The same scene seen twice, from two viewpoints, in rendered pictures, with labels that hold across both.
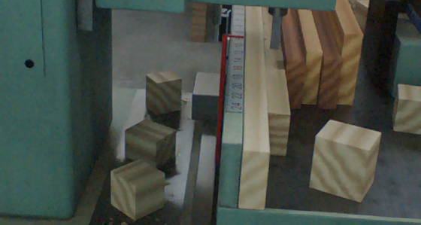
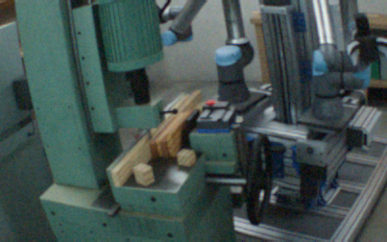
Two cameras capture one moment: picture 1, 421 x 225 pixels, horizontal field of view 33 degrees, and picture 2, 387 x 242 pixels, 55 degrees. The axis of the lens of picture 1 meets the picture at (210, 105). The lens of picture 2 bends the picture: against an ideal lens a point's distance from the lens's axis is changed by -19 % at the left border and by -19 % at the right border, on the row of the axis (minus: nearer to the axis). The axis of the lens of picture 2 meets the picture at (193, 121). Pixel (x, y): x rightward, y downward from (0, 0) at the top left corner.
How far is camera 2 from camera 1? 0.87 m
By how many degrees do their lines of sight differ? 20
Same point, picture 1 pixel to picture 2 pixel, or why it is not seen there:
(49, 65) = (84, 148)
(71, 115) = (92, 161)
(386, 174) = (160, 178)
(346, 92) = (172, 152)
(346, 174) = (140, 178)
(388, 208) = (151, 187)
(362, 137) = (144, 168)
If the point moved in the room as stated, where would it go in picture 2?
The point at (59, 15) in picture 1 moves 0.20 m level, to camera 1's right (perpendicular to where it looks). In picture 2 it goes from (83, 135) to (136, 136)
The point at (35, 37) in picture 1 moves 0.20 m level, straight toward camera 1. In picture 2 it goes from (79, 141) to (61, 171)
